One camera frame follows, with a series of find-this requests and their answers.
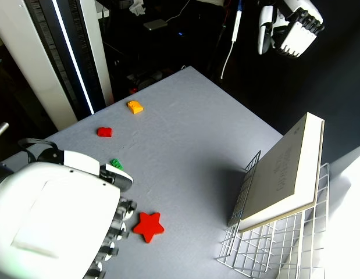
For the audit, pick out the beige paperback book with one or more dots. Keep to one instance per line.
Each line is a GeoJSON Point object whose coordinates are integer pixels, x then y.
{"type": "Point", "coordinates": [284, 174]}

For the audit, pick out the green toy brick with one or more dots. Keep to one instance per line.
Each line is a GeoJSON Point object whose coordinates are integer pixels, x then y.
{"type": "Point", "coordinates": [118, 163]}

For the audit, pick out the red star block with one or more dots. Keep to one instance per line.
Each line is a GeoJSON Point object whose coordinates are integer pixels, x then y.
{"type": "Point", "coordinates": [149, 228]}

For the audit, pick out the red toy brick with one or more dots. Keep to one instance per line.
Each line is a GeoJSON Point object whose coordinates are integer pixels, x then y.
{"type": "Point", "coordinates": [104, 132]}

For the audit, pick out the orange toy brick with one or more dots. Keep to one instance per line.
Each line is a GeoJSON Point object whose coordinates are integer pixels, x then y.
{"type": "Point", "coordinates": [135, 107]}

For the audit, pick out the grey table cloth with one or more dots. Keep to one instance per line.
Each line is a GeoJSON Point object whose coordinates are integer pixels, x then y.
{"type": "Point", "coordinates": [182, 130]}

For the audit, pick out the black power strip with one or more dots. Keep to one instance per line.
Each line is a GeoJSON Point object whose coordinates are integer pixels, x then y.
{"type": "Point", "coordinates": [144, 80]}

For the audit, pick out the grey flat power bank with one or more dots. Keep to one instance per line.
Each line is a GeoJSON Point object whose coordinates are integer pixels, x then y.
{"type": "Point", "coordinates": [155, 24]}

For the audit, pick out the crumpled white paper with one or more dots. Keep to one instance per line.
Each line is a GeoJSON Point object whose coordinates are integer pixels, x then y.
{"type": "Point", "coordinates": [137, 8]}

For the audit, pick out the white upright frame black strips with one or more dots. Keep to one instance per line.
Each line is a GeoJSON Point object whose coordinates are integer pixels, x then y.
{"type": "Point", "coordinates": [22, 43]}

